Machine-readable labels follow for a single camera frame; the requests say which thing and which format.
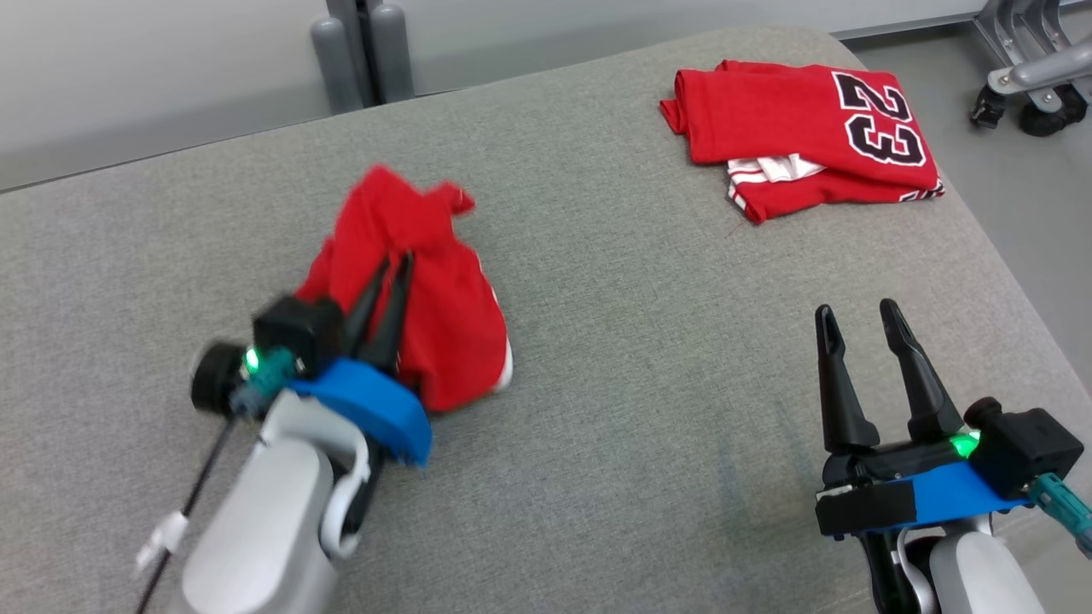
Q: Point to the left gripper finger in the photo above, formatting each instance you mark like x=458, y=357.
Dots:
x=368, y=303
x=394, y=324

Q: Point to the right gripper body black blue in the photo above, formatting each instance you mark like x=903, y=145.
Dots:
x=938, y=495

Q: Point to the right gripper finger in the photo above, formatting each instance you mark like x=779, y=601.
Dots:
x=926, y=401
x=840, y=409

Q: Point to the left gripper body black blue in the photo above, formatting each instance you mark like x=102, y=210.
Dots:
x=384, y=405

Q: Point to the red and white jersey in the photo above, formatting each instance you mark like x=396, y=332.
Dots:
x=768, y=111
x=452, y=324

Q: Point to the small black caster wheel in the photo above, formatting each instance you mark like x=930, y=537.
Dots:
x=988, y=109

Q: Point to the large black caster wheel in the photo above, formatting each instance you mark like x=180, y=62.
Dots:
x=1054, y=115

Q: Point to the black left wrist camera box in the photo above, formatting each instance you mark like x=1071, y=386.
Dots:
x=299, y=328

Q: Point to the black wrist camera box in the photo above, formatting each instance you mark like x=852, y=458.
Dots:
x=299, y=328
x=1024, y=443

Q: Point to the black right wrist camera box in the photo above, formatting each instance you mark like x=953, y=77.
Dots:
x=1024, y=443

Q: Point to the teal left camera connector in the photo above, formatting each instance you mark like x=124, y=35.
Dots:
x=269, y=379

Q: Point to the teal camera connector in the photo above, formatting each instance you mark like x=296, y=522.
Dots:
x=269, y=379
x=1062, y=507

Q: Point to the teal right camera connector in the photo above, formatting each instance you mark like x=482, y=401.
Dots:
x=1062, y=507

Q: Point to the grey rounded post foot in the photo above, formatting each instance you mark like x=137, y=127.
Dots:
x=392, y=55
x=334, y=68

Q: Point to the grey metal partition post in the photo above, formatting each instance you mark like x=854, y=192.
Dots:
x=363, y=34

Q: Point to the grey metal cart frame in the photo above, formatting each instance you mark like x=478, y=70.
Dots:
x=1049, y=68

